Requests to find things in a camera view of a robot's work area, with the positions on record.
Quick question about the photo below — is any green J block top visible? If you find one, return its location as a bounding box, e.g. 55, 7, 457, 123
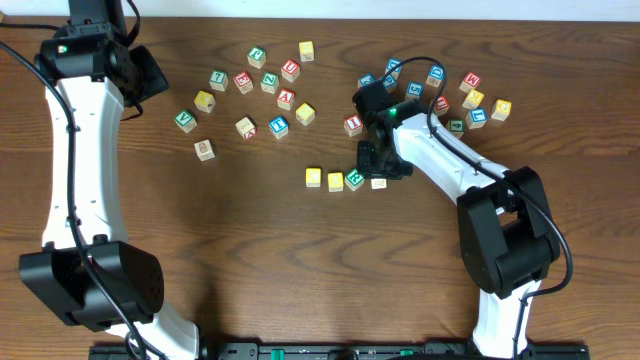
247, 47, 267, 69

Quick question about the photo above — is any green 4 block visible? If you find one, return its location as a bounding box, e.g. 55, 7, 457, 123
446, 119, 466, 139

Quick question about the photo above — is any plain picture block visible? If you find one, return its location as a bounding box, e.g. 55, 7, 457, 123
194, 139, 215, 161

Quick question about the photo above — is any blue D block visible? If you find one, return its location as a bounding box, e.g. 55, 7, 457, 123
385, 58, 402, 79

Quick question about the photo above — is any yellow block centre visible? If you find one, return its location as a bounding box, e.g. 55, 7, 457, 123
296, 103, 316, 126

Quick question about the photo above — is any green 7 block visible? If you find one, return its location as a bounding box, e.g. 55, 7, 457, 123
209, 70, 229, 92

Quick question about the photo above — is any blue T block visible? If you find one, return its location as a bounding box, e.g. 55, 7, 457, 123
269, 116, 289, 139

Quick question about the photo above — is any red E block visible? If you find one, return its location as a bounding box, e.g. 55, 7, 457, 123
233, 71, 254, 94

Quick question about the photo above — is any red U block left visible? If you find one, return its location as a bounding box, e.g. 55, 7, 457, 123
281, 59, 301, 83

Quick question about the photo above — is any blue l block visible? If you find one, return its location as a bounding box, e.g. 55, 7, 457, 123
371, 178, 387, 190
465, 108, 487, 129

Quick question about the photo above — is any yellow O block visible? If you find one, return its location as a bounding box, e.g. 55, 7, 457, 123
327, 172, 344, 192

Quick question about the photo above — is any yellow C block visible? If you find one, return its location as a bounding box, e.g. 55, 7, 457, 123
305, 168, 322, 188

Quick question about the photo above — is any green R block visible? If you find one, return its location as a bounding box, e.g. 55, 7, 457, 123
344, 168, 365, 191

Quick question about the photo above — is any yellow block top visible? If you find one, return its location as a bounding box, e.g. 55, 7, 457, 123
299, 41, 315, 62

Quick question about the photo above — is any green V block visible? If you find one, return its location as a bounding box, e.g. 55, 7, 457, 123
174, 110, 197, 133

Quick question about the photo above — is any red A block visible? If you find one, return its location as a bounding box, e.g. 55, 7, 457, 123
277, 88, 295, 110

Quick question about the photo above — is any yellow block far right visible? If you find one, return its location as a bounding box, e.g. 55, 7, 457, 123
491, 99, 512, 121

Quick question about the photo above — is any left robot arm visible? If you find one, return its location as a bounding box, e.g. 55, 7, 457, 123
19, 0, 207, 359

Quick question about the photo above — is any red M block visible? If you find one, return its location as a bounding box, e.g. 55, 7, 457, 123
459, 72, 482, 93

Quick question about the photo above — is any yellow K block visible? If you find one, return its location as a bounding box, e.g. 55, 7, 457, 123
194, 91, 216, 113

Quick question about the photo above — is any red U block right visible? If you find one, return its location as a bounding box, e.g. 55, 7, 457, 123
433, 96, 450, 116

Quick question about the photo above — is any left black cable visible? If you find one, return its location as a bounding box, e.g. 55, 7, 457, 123
0, 0, 166, 360

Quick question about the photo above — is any blue P block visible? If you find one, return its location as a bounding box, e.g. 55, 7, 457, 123
383, 75, 397, 93

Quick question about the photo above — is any green Z block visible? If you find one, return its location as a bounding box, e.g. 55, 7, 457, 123
261, 72, 279, 94

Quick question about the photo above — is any red u block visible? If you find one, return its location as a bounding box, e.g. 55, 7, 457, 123
433, 96, 450, 116
281, 59, 301, 83

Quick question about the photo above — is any blue 5 block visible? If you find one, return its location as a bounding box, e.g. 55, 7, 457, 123
405, 81, 424, 100

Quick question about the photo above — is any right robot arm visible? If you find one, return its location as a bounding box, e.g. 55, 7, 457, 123
352, 81, 565, 359

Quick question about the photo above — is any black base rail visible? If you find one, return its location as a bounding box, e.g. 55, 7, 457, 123
88, 341, 591, 360

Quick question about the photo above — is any blue 2 block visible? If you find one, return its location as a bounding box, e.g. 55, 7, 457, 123
357, 73, 376, 89

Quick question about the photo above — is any red I block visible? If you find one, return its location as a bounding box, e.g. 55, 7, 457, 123
344, 115, 364, 137

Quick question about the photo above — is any black cable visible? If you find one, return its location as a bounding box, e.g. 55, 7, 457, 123
377, 55, 574, 359
0, 0, 166, 360

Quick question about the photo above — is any right black cable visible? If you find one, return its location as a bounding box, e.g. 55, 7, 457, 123
377, 55, 574, 359

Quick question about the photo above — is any white red-sided block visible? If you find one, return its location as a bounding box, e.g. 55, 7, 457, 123
235, 117, 257, 140

